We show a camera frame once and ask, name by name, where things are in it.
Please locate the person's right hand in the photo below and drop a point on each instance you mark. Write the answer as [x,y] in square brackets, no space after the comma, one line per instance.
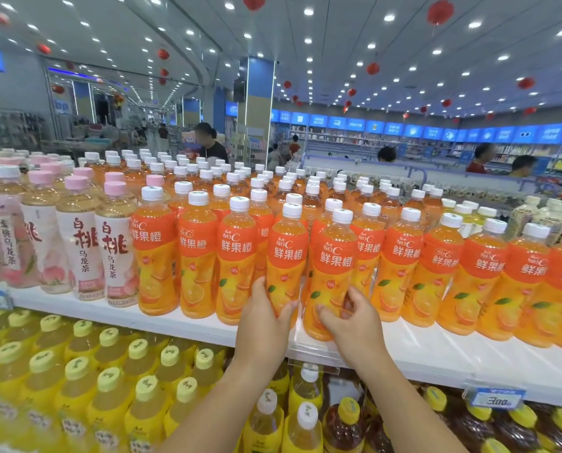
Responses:
[358,339]

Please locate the person's left hand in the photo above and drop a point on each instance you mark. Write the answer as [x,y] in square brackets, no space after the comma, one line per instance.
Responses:
[262,339]

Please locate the white shelf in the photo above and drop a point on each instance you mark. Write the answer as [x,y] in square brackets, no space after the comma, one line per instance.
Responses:
[450,353]

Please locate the orange juice bottles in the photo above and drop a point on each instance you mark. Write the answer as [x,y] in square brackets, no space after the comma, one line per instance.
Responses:
[153,259]

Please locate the person's left forearm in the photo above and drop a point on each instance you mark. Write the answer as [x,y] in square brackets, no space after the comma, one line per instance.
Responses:
[215,415]

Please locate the person's right forearm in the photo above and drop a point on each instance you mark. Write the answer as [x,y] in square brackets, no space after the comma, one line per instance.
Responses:
[403,410]

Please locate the yellow cap bottles lower shelf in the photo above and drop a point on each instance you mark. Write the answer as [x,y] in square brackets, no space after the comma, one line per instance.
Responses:
[264,429]

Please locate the yellow green drink bottle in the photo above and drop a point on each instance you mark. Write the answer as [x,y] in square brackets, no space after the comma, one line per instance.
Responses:
[487,212]
[449,203]
[470,203]
[464,209]

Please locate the rows of yellow cap bottles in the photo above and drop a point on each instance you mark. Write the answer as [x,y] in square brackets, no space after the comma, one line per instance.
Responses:
[344,429]

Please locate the rows of pink label bottles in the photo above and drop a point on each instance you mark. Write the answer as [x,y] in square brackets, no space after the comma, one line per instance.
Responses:
[80,250]

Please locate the rows of cream tea bottles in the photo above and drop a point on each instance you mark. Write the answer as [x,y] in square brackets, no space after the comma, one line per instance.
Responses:
[521,216]

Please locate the blue illuminated sign band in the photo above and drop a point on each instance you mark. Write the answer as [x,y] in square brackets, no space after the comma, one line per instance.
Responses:
[450,134]

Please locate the rows of lemon yellow bottles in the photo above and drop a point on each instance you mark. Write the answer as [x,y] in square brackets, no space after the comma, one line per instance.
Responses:
[40,386]

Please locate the blue beige pillar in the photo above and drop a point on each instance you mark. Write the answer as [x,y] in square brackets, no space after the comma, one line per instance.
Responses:
[261,75]

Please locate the red paper lantern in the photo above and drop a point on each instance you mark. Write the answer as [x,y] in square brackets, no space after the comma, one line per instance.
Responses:
[0,17]
[44,48]
[253,0]
[440,12]
[373,68]
[526,82]
[163,54]

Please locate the white accessory display racks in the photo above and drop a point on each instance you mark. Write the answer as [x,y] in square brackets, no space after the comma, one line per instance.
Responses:
[16,129]

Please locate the blue rail display counter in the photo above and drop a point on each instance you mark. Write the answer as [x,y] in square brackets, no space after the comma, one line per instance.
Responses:
[356,167]

